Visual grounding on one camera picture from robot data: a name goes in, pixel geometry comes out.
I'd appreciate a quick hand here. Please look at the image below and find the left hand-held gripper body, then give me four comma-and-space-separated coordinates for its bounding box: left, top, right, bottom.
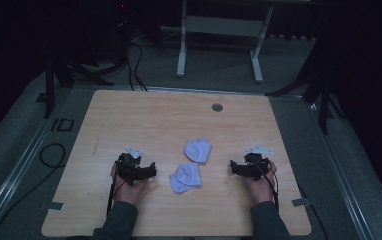
116, 145, 151, 186

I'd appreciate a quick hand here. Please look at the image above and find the metal floor rail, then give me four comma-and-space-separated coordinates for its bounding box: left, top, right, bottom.
0, 114, 57, 240
307, 99, 377, 240

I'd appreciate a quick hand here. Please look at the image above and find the person's left hand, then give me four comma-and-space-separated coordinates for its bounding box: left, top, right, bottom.
110, 161, 149, 206

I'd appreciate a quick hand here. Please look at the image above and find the black metal stand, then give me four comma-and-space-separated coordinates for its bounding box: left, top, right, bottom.
264, 63, 347, 135
43, 54, 115, 120

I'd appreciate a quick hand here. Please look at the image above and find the person's right hand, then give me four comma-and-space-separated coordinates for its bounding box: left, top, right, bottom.
244, 159, 278, 204

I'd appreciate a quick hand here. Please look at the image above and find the white desk frame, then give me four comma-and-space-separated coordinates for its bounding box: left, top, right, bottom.
175, 0, 275, 84

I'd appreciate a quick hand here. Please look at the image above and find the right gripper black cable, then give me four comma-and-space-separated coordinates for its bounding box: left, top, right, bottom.
254, 161, 280, 212

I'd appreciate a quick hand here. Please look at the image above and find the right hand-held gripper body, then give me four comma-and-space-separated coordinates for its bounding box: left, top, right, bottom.
240, 145, 275, 182

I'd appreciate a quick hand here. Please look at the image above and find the white sock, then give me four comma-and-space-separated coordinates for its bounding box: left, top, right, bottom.
168, 162, 203, 195
183, 136, 213, 165

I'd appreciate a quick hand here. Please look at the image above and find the black floor cable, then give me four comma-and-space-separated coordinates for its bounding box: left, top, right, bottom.
124, 41, 149, 92
0, 142, 67, 239

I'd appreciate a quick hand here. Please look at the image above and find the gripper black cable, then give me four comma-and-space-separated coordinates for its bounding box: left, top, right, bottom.
106, 166, 128, 216
254, 161, 280, 212

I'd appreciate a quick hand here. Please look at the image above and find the grey tape strip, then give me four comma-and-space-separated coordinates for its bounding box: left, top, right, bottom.
291, 197, 313, 208
47, 201, 66, 212

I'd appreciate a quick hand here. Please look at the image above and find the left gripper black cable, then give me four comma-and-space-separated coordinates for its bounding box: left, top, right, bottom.
106, 166, 128, 216

